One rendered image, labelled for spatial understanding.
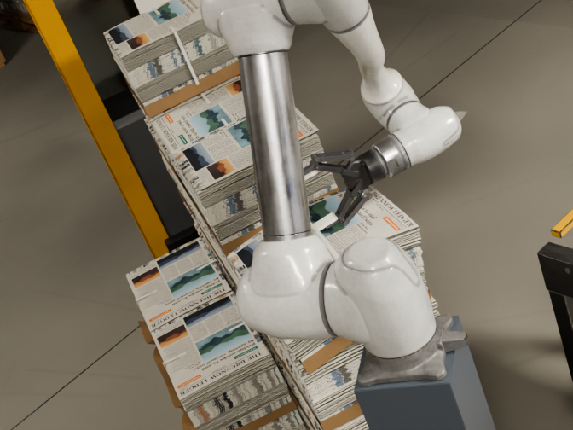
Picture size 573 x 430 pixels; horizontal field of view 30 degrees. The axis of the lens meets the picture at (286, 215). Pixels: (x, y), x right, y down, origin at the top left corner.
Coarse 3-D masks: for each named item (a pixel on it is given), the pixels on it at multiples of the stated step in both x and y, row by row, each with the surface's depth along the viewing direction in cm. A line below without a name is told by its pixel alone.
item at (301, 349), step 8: (248, 240) 263; (256, 240) 261; (240, 248) 262; (248, 248) 260; (232, 256) 261; (240, 256) 259; (248, 256) 258; (240, 264) 256; (248, 264) 255; (240, 272) 254; (288, 344) 245; (296, 344) 245; (304, 344) 246; (312, 344) 247; (320, 344) 248; (296, 352) 246; (304, 352) 248; (312, 352) 249
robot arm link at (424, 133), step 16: (400, 112) 250; (416, 112) 248; (432, 112) 248; (448, 112) 247; (400, 128) 248; (416, 128) 246; (432, 128) 245; (448, 128) 246; (416, 144) 245; (432, 144) 246; (448, 144) 248; (416, 160) 247
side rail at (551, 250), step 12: (540, 252) 264; (552, 252) 262; (564, 252) 261; (540, 264) 266; (552, 264) 262; (564, 264) 258; (552, 276) 265; (564, 276) 261; (552, 288) 268; (564, 288) 264
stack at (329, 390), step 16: (192, 208) 345; (208, 240) 356; (224, 256) 309; (224, 272) 350; (432, 304) 259; (272, 352) 318; (288, 352) 260; (352, 352) 257; (288, 368) 283; (320, 368) 256; (336, 368) 258; (352, 368) 260; (288, 384) 311; (304, 384) 257; (320, 384) 259; (336, 384) 260; (352, 384) 261; (320, 400) 260; (336, 400) 261; (352, 400) 263; (304, 416) 316; (320, 416) 262
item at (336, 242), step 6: (312, 210) 262; (312, 216) 259; (318, 216) 259; (312, 222) 257; (324, 228) 254; (330, 228) 253; (324, 234) 252; (330, 234) 251; (336, 234) 250; (330, 240) 249; (336, 240) 248; (336, 246) 246; (342, 246) 245; (330, 252) 245; (336, 252) 244
